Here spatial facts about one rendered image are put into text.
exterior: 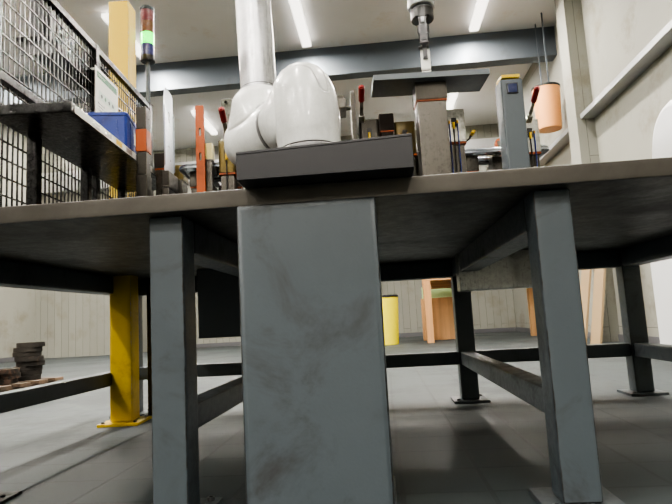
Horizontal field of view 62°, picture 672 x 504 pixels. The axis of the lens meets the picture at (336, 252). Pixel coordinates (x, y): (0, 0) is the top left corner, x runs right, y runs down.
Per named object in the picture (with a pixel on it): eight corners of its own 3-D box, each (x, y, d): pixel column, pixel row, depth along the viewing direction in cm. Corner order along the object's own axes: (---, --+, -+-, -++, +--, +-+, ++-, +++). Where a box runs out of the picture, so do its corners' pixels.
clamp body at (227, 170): (242, 242, 197) (239, 145, 201) (237, 238, 187) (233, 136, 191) (223, 243, 197) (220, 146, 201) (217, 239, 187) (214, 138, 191)
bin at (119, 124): (146, 172, 220) (146, 140, 222) (127, 148, 190) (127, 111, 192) (103, 173, 218) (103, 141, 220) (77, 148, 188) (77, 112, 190)
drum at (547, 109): (538, 126, 720) (534, 83, 727) (532, 135, 757) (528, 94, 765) (568, 123, 716) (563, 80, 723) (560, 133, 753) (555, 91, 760)
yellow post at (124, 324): (152, 418, 258) (146, 15, 283) (137, 425, 240) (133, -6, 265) (113, 420, 258) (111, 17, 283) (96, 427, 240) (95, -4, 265)
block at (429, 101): (452, 222, 180) (441, 90, 185) (457, 217, 172) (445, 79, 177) (421, 223, 180) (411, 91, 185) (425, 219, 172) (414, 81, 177)
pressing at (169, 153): (175, 178, 220) (173, 96, 225) (165, 170, 209) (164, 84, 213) (173, 178, 220) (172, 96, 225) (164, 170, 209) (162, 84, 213)
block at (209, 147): (217, 243, 199) (214, 145, 203) (214, 242, 196) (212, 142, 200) (207, 244, 199) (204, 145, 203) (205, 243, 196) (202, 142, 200)
